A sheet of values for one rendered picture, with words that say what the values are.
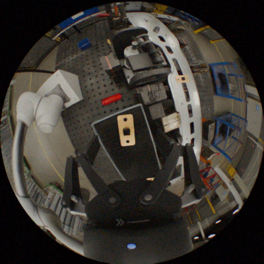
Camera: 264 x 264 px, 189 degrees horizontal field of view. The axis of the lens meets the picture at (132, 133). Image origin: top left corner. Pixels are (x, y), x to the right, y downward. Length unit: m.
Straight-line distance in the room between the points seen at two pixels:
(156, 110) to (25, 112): 0.62
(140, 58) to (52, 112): 0.48
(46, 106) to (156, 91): 0.55
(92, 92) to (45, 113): 0.40
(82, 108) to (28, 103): 0.48
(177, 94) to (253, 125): 7.98
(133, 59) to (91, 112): 0.58
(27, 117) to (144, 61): 0.56
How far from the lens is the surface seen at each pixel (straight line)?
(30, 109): 0.57
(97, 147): 0.20
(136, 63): 0.25
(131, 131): 0.24
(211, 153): 0.80
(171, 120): 0.36
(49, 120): 0.54
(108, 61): 0.35
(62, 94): 0.67
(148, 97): 0.32
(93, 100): 0.73
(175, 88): 0.45
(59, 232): 0.35
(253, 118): 8.15
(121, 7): 0.53
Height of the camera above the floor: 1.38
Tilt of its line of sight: 68 degrees down
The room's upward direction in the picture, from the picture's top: 169 degrees clockwise
